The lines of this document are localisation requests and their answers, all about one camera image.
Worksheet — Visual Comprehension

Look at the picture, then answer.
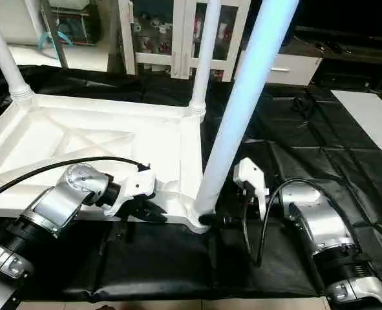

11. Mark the white flat board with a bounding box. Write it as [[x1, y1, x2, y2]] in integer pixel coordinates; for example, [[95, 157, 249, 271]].
[[331, 89, 382, 170]]

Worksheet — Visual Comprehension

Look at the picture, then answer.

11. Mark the black work mat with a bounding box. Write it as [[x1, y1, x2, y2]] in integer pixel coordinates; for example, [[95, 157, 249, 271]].
[[0, 63, 382, 303]]

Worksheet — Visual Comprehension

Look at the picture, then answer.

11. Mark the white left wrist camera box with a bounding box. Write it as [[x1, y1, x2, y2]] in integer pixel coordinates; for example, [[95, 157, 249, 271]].
[[103, 166, 159, 218]]

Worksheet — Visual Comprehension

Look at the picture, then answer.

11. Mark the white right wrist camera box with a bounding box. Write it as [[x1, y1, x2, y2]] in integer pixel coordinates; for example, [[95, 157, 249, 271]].
[[233, 158, 270, 222]]

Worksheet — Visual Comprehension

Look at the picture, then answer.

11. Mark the dark low sideboard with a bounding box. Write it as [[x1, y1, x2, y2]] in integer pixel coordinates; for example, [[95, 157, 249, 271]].
[[255, 0, 382, 91]]

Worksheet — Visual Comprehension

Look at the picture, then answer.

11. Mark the light blue stand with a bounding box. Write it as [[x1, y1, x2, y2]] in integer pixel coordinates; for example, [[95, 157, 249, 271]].
[[38, 18, 76, 56]]

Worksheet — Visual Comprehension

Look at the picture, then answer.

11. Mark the white drawer unit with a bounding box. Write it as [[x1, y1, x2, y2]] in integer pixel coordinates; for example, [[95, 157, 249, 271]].
[[232, 50, 324, 87]]

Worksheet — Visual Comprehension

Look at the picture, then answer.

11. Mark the white glass door cabinet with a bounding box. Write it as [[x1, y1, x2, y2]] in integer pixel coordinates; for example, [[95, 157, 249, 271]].
[[118, 0, 253, 82]]

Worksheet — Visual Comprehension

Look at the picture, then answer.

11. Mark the white plastic table top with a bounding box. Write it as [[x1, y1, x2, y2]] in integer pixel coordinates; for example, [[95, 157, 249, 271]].
[[0, 94, 212, 234]]

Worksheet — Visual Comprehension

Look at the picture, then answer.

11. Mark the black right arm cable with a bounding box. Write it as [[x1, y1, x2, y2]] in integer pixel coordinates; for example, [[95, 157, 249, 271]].
[[241, 177, 339, 268]]

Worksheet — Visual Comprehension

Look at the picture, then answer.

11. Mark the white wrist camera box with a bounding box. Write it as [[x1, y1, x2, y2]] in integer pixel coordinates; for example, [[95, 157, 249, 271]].
[[233, 158, 270, 222], [103, 166, 159, 218]]

